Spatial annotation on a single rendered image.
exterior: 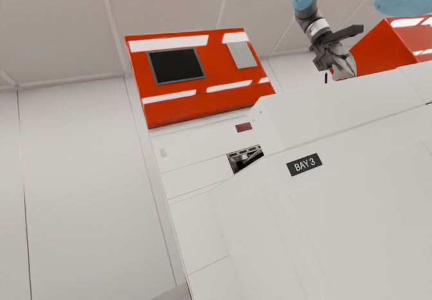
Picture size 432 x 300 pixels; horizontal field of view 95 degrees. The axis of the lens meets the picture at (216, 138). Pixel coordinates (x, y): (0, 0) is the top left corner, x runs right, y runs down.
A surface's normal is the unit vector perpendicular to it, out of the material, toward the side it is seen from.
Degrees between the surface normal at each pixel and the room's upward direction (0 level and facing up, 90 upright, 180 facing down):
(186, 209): 90
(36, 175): 90
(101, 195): 90
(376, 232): 90
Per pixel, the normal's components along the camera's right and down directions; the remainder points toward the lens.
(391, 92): 0.22, -0.36
